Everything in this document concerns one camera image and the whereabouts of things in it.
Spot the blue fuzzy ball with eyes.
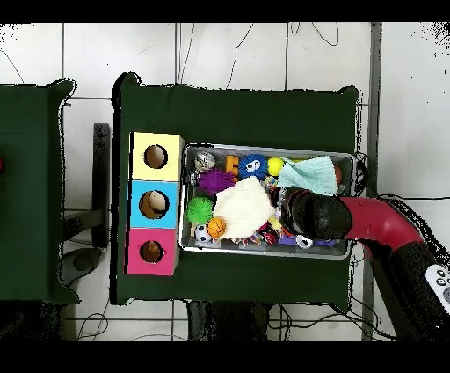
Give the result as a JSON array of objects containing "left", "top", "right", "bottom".
[{"left": 237, "top": 153, "right": 269, "bottom": 180}]

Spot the yellow smiley ball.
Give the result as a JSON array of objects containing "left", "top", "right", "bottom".
[{"left": 266, "top": 157, "right": 286, "bottom": 177}]

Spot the green spiky ball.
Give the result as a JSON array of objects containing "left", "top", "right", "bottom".
[{"left": 185, "top": 195, "right": 214, "bottom": 225}]

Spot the mint green cloth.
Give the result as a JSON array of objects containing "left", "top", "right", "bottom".
[{"left": 276, "top": 155, "right": 339, "bottom": 196}]

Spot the cream cloth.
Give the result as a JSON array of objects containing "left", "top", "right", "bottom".
[{"left": 212, "top": 176, "right": 276, "bottom": 240}]

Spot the small orange basketball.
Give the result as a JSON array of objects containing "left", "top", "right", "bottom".
[{"left": 206, "top": 216, "right": 227, "bottom": 239}]

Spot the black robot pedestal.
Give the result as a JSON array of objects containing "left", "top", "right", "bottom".
[{"left": 185, "top": 300, "right": 272, "bottom": 341}]

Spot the small soccer ball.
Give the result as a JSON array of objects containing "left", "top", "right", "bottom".
[{"left": 193, "top": 224, "right": 213, "bottom": 244}]

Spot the purple spiky toy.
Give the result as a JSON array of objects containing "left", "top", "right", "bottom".
[{"left": 198, "top": 168, "right": 236, "bottom": 195}]

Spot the crushed silver can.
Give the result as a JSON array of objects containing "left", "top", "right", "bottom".
[{"left": 193, "top": 150, "right": 217, "bottom": 172}]

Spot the black power cable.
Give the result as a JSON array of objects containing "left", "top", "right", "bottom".
[{"left": 354, "top": 192, "right": 450, "bottom": 216}]

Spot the orange plastic toy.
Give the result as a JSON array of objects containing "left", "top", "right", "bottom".
[{"left": 224, "top": 155, "right": 240, "bottom": 182}]

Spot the dark green tablecloth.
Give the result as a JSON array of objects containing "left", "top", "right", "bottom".
[
  {"left": 111, "top": 71, "right": 360, "bottom": 306},
  {"left": 0, "top": 79, "right": 81, "bottom": 304}
]

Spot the wooden box with three holes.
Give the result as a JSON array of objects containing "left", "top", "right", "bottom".
[{"left": 124, "top": 131, "right": 186, "bottom": 277}]

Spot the shallow metal mesh bin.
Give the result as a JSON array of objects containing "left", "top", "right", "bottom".
[{"left": 178, "top": 142, "right": 355, "bottom": 260}]

